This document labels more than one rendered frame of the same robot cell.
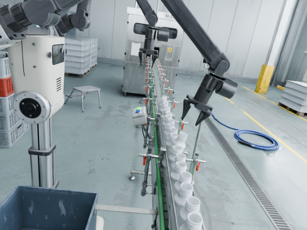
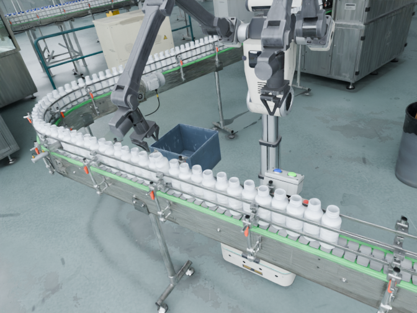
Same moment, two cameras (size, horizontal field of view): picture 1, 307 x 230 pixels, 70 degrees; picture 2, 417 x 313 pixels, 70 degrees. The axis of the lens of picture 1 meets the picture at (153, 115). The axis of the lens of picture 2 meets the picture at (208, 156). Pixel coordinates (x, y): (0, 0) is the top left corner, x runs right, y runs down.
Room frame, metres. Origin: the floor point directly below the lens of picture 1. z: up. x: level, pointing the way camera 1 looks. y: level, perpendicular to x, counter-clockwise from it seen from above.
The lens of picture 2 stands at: (1.70, -0.79, 1.88)
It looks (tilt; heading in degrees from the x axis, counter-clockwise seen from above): 34 degrees down; 131
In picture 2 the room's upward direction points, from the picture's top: 9 degrees counter-clockwise
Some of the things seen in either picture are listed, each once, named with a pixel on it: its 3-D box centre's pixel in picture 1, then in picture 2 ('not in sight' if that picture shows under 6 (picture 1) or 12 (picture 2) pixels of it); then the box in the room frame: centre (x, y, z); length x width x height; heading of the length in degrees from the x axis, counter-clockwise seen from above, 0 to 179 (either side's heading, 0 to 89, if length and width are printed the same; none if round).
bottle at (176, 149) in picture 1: (174, 165); (156, 169); (0.77, -0.11, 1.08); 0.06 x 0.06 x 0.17
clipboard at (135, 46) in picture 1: (135, 49); not in sight; (5.47, 0.65, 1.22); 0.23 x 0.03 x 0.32; 94
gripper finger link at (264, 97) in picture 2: (150, 59); (273, 101); (1.27, 0.06, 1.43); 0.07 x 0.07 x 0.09; 4
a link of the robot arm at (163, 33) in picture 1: (158, 28); (271, 54); (1.28, 0.04, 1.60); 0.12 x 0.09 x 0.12; 95
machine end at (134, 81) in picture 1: (151, 55); not in sight; (6.27, 0.29, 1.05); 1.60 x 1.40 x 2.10; 4
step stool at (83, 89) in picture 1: (82, 96); not in sight; (4.30, 1.49, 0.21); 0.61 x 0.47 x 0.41; 57
